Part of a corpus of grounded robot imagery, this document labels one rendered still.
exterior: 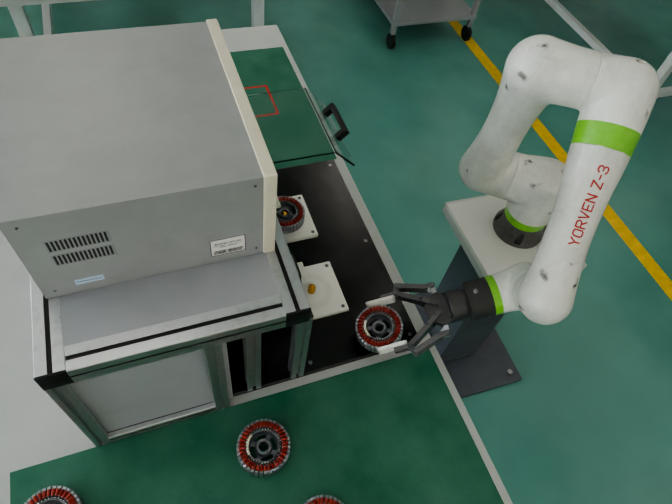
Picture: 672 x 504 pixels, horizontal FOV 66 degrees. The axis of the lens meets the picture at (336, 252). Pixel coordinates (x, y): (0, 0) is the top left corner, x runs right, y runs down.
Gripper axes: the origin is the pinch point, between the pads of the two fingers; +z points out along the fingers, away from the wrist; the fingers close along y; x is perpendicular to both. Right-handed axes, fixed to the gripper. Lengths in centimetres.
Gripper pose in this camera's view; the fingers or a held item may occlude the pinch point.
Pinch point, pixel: (380, 325)
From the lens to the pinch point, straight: 123.6
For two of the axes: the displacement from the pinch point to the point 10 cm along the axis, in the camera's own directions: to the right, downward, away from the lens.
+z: -9.6, 2.8, 0.9
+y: -1.9, -8.3, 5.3
